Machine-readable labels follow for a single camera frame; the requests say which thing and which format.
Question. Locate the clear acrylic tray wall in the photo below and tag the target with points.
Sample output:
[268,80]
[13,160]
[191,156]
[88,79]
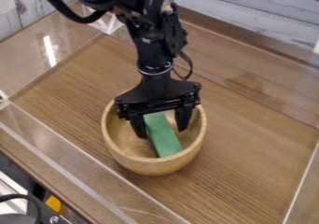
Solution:
[88,187]

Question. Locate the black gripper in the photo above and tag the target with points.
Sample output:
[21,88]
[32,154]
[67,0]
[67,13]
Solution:
[158,93]

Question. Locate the clear acrylic corner bracket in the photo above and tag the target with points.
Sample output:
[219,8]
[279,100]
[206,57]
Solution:
[107,24]

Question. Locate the green rectangular block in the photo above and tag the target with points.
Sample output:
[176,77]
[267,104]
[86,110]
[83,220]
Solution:
[162,135]

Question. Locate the brown wooden bowl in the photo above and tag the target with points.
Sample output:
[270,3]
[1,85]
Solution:
[135,153]

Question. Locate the black device with yellow label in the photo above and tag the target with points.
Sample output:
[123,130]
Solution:
[55,212]

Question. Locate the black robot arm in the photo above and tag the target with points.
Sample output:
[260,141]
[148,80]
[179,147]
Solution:
[159,37]

